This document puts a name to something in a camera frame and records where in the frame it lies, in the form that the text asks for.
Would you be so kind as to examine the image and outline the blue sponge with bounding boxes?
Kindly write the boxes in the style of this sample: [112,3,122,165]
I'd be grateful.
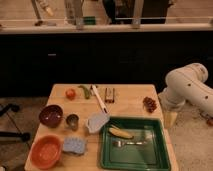
[63,137,86,155]

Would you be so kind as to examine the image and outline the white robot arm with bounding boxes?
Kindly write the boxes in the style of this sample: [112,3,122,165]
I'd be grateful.
[159,63,213,117]

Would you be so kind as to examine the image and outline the purple bowl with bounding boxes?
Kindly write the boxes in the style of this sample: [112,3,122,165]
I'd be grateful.
[39,105,63,128]

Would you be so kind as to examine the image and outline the orange bowl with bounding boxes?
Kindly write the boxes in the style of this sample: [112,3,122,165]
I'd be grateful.
[30,135,62,170]

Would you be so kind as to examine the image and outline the brown chocolate bar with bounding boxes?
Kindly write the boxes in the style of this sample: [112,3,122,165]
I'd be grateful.
[105,88,115,103]

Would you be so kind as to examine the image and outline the green pepper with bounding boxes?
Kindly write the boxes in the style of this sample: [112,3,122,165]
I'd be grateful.
[78,85,91,99]

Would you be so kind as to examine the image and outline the wooden table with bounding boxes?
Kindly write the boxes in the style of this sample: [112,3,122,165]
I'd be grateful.
[24,83,180,171]

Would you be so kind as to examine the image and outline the yellow banana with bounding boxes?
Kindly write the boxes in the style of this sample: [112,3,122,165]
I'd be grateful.
[109,127,132,139]

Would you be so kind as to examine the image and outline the red grape bunch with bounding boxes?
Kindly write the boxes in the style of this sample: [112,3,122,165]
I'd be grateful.
[143,97,157,113]

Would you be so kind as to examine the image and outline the small metal cup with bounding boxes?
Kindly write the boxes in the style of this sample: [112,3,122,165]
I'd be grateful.
[66,114,79,131]

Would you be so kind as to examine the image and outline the metal fork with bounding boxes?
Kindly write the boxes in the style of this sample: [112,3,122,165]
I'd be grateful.
[112,140,147,148]

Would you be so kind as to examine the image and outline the black cabinet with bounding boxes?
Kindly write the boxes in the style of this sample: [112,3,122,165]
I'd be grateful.
[0,31,213,97]

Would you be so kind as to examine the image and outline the green plastic tray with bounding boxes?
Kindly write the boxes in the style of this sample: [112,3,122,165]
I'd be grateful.
[100,117,171,171]

